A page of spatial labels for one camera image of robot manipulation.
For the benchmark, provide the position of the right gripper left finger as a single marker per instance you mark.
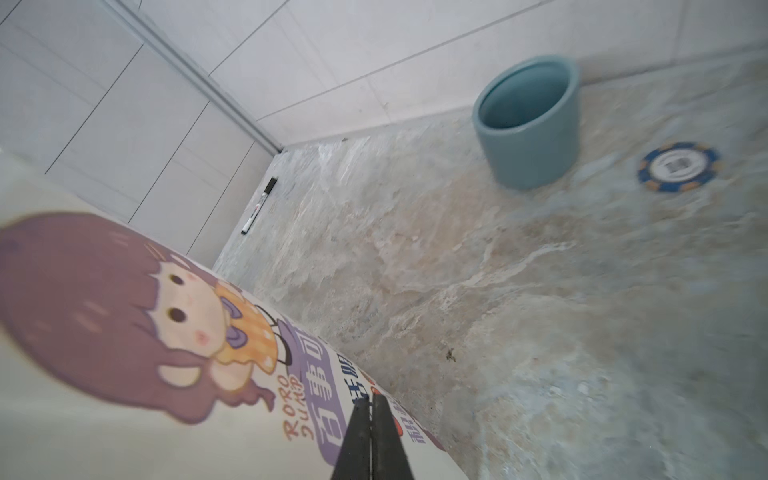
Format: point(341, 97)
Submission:
point(354, 460)

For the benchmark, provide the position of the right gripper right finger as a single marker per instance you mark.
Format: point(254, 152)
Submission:
point(389, 460)

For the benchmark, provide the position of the white printed paper bag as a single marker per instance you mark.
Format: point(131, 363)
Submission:
point(124, 359)

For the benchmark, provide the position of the black marker pen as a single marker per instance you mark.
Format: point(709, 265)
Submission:
point(264, 196)

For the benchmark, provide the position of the teal ceramic cup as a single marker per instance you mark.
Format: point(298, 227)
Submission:
point(527, 122)

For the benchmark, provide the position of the blue poker chip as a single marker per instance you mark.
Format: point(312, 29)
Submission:
point(678, 167)

